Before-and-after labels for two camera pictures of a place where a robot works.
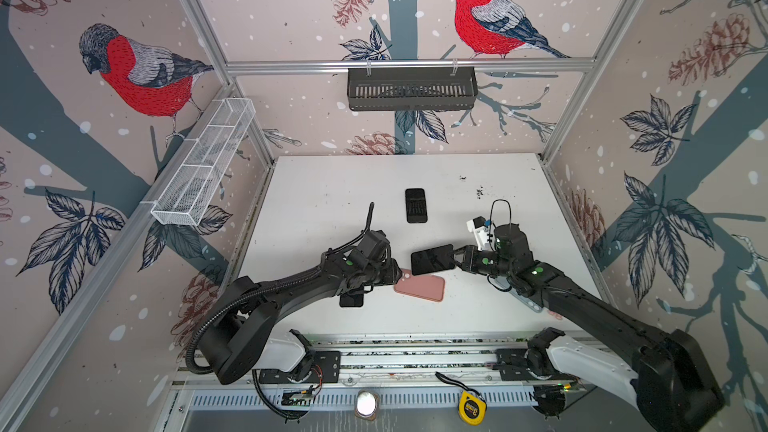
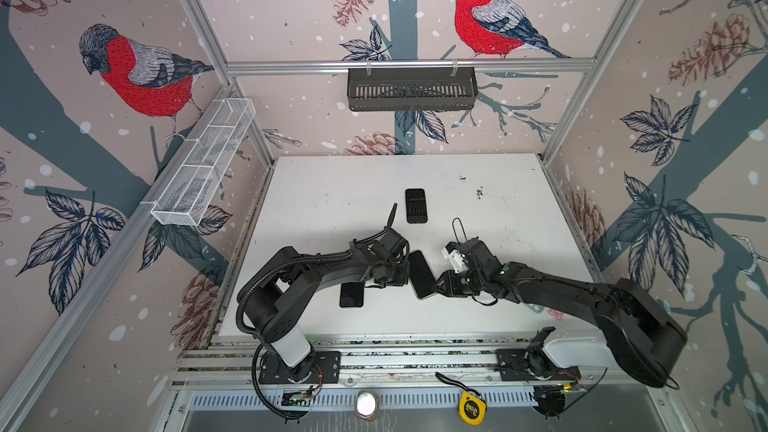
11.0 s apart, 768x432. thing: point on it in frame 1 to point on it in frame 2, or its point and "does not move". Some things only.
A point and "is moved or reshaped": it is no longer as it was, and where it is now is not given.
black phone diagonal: (416, 206) does not move
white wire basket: (185, 195) does not move
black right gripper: (473, 259) to (449, 284)
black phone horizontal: (432, 259) is moved or reshaped
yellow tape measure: (472, 405) does not move
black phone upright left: (351, 300) does not move
